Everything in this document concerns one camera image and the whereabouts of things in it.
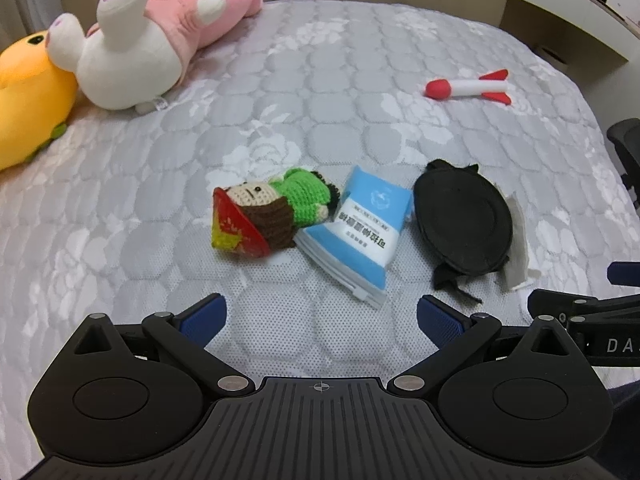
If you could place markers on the grey curtain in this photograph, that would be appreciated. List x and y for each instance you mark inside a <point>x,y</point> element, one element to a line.
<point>25,0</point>

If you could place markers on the white desk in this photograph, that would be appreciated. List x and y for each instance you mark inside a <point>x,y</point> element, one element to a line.
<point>550,10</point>

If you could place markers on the black office chair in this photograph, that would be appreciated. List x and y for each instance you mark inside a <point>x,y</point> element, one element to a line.
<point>625,145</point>

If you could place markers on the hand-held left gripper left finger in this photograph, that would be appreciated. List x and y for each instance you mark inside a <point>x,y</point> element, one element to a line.
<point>205,317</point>

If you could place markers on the pink and white plush toy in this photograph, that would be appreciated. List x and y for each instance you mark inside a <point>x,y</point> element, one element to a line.
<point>165,25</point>

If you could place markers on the red and white toy rocket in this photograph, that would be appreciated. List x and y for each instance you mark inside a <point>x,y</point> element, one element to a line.
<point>465,87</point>

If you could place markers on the yellow plush toy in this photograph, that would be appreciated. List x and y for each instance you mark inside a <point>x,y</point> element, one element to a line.
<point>30,90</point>

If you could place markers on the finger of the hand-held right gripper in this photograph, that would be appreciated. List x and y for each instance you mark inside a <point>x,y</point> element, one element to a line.
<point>625,273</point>
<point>555,301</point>

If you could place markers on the white wet wipe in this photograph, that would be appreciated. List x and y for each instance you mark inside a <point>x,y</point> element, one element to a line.
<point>520,260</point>

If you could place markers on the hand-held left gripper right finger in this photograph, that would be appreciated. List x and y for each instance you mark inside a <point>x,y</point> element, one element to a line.
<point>440,320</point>

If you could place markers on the crochet doll with red hat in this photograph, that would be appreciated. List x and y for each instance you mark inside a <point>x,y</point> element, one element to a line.
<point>260,210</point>

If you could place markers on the blue wet wipe packet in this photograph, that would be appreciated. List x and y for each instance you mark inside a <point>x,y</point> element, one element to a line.
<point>360,230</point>

